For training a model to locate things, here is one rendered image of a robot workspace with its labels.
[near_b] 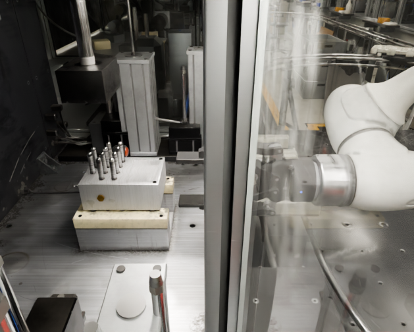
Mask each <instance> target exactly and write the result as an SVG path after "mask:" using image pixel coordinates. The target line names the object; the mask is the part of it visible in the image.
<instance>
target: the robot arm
mask: <svg viewBox="0 0 414 332"><path fill-rule="evenodd" d="M176 163H177V164H184V163H185V164H203V148H199V151H198V152H178V153H177V157H176ZM178 207H180V208H199V209H201V210H204V194H181V195H180V197H179V202H178Z"/></svg>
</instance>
